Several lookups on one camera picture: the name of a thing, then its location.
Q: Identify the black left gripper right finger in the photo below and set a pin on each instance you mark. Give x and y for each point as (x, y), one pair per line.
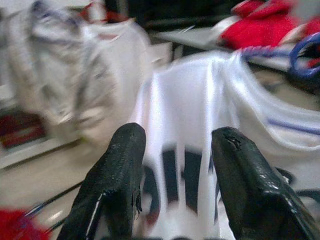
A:
(250, 187)

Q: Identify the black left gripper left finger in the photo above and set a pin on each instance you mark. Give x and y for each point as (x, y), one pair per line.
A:
(117, 170)

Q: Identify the white printed t-shirt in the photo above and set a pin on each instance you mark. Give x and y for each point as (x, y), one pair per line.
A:
(187, 105)

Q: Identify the red cloth garment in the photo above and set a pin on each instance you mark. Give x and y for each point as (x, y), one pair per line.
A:
(15, 225)

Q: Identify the grey white patterned garment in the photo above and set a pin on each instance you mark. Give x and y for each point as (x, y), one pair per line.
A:
(62, 62)

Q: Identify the red garment with pale stripe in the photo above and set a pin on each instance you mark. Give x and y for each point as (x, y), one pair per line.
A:
(257, 32)

